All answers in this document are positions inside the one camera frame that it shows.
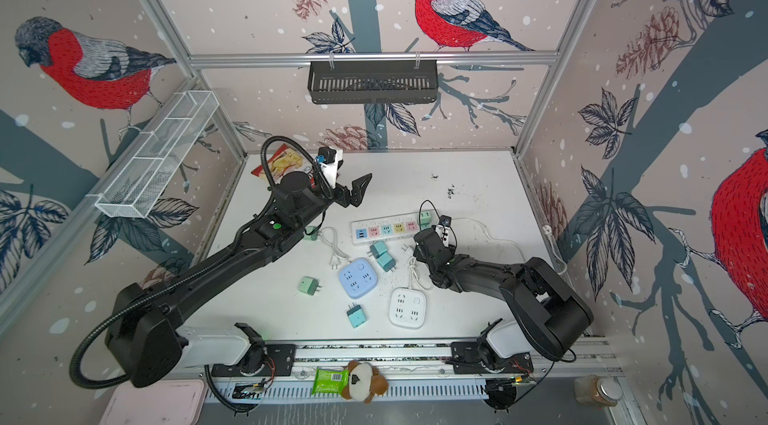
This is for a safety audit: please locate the teal plug adapter front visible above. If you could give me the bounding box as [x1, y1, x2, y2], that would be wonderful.
[346, 304, 367, 328]

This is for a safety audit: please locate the white cable of blue cube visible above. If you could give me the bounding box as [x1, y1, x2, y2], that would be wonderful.
[317, 226, 352, 270]

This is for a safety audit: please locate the white wire mesh shelf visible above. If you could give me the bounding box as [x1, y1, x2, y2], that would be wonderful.
[95, 90, 219, 218]

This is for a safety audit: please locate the brown plush dog toy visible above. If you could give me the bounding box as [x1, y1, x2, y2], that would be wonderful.
[340, 360, 389, 404]

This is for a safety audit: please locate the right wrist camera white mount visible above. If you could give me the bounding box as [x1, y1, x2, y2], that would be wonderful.
[435, 215, 453, 246]

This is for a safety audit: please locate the red Chuba chips bag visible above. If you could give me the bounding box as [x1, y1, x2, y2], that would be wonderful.
[267, 144, 308, 183]

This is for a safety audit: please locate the black hanging wall basket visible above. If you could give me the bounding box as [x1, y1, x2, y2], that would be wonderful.
[307, 60, 439, 105]

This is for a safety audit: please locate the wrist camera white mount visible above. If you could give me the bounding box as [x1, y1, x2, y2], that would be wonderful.
[435, 215, 453, 246]
[316, 146, 343, 189]

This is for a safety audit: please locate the white multicolour power strip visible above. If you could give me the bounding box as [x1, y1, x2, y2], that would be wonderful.
[350, 211, 436, 246]

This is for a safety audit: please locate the glass jar with lid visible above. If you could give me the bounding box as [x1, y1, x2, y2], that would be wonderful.
[574, 375, 623, 407]

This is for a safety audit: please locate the blue square socket cube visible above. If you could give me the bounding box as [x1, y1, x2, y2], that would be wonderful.
[338, 258, 378, 299]

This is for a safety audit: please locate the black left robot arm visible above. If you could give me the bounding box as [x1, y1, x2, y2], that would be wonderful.
[69, 136, 373, 390]

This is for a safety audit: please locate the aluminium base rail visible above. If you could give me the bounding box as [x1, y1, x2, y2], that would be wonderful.
[211, 338, 624, 405]

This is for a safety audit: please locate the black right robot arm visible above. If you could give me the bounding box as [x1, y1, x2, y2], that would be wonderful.
[414, 229, 594, 361]

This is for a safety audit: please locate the green wet wipes pack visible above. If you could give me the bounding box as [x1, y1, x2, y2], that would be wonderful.
[311, 368, 349, 395]

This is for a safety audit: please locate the white power strip cable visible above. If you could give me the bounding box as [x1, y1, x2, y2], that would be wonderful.
[449, 217, 568, 277]

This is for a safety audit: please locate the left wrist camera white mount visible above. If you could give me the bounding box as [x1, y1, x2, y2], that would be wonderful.
[316, 146, 343, 189]

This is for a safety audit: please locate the white square socket cube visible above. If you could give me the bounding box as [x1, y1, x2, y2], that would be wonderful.
[388, 287, 427, 329]

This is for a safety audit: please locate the pink tray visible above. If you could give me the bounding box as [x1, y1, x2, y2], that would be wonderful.
[100, 379, 208, 425]

